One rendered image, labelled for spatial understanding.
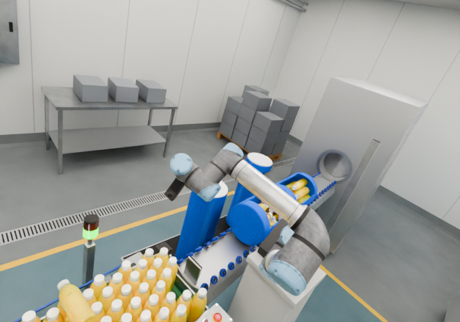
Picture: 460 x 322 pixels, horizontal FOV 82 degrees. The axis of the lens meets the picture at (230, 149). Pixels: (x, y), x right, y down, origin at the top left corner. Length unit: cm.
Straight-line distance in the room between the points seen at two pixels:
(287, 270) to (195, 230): 147
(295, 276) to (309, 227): 15
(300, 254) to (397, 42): 559
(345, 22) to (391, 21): 88
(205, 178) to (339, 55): 581
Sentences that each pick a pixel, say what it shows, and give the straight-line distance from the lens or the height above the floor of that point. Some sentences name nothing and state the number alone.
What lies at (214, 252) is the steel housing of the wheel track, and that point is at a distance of 179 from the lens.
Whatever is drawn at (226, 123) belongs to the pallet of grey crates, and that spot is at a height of 39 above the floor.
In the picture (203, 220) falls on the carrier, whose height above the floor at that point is 81.
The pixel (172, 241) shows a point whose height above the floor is 15.
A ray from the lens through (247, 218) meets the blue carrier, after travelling 177.
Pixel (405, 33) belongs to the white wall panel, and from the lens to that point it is 619.
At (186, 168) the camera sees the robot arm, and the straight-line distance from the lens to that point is 90.
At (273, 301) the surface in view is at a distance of 155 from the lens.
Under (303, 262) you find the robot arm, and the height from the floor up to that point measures 165.
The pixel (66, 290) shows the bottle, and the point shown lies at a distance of 127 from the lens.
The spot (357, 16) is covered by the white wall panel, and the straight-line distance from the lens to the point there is 655.
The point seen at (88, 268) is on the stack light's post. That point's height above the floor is 96.
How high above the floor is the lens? 220
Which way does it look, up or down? 24 degrees down
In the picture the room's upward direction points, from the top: 17 degrees clockwise
